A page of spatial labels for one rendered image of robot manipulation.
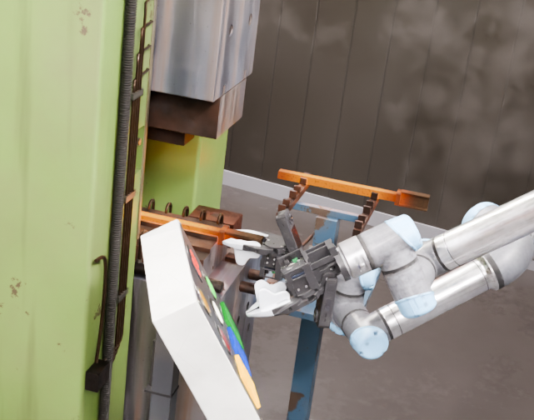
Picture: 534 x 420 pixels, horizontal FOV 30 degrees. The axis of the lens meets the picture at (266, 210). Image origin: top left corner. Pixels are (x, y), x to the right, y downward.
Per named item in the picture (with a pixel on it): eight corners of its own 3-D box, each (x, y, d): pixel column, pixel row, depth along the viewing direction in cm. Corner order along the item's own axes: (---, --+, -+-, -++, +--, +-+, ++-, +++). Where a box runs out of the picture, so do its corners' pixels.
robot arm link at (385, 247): (429, 253, 189) (411, 213, 188) (376, 278, 189) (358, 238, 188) (420, 246, 197) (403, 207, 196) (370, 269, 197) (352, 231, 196)
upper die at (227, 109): (242, 117, 234) (246, 77, 231) (216, 139, 216) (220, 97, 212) (77, 85, 242) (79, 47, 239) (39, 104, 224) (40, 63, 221)
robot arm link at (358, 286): (370, 300, 228) (376, 266, 225) (323, 289, 231) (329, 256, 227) (376, 286, 236) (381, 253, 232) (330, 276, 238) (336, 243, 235)
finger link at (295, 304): (267, 301, 193) (308, 282, 193) (271, 308, 194) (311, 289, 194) (271, 312, 189) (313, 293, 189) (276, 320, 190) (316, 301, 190)
